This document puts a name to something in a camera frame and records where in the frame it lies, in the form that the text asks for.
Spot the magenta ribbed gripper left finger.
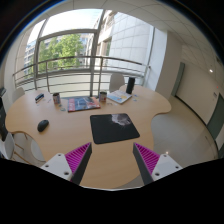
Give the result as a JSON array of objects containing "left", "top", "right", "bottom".
[{"left": 42, "top": 143, "right": 92, "bottom": 185}]

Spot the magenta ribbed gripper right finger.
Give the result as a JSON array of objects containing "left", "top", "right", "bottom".
[{"left": 133, "top": 143, "right": 182, "bottom": 185}]

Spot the black computer mouse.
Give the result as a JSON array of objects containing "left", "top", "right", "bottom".
[{"left": 37, "top": 120, "right": 49, "bottom": 132}]

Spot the black mouse pad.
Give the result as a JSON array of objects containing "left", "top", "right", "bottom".
[{"left": 90, "top": 113, "right": 140, "bottom": 144}]

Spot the colourful magazine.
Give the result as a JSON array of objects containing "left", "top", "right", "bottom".
[{"left": 68, "top": 96, "right": 100, "bottom": 112}]

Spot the white chair near left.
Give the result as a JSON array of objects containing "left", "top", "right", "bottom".
[{"left": 0, "top": 133, "right": 24, "bottom": 160}]

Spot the black stapler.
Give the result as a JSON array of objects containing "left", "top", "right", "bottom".
[{"left": 35, "top": 93, "right": 44, "bottom": 103}]

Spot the light blue booklet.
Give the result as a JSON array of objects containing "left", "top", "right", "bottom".
[{"left": 107, "top": 90, "right": 132, "bottom": 104}]

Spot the grey door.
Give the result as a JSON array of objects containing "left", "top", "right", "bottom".
[{"left": 207, "top": 95, "right": 224, "bottom": 139}]

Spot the right drink can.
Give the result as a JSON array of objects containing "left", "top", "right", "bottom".
[{"left": 99, "top": 91, "right": 107, "bottom": 102}]

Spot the black cylindrical speaker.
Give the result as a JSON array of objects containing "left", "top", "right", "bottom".
[{"left": 126, "top": 77, "right": 135, "bottom": 94}]

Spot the white chair far left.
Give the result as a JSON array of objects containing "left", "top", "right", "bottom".
[{"left": 12, "top": 87, "right": 25, "bottom": 101}]

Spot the white chair behind table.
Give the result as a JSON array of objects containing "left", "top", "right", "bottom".
[{"left": 109, "top": 73, "right": 125, "bottom": 92}]

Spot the metal balcony railing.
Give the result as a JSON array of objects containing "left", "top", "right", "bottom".
[{"left": 12, "top": 56, "right": 150, "bottom": 97}]

